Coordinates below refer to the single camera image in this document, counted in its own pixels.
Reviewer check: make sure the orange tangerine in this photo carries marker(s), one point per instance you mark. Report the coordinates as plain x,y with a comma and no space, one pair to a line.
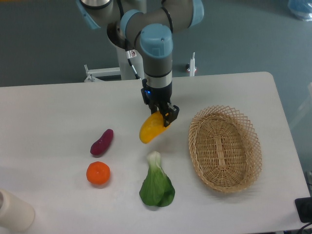
98,173

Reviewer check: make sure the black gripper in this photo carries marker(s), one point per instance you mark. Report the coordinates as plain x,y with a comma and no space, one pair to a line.
159,99

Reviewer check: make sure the black device at edge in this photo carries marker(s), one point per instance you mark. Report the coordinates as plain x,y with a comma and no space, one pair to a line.
304,209

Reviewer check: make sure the purple sweet potato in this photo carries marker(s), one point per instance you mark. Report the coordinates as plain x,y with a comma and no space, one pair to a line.
103,143

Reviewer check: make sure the cream cylinder bottle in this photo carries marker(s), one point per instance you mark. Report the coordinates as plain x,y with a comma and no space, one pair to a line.
15,214

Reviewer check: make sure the green bok choy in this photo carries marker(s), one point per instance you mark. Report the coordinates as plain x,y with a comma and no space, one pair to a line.
157,189

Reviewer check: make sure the blue bag in corner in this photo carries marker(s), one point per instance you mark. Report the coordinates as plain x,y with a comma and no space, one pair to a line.
302,9

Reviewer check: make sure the yellow mango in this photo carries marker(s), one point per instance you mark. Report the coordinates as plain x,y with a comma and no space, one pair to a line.
152,127

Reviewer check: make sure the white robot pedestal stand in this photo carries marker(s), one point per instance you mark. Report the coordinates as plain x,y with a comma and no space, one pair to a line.
135,64

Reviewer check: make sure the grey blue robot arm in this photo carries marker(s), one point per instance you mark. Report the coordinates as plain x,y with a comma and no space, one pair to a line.
150,34

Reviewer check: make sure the woven wicker basket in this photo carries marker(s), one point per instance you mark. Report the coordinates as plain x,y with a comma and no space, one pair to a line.
225,149

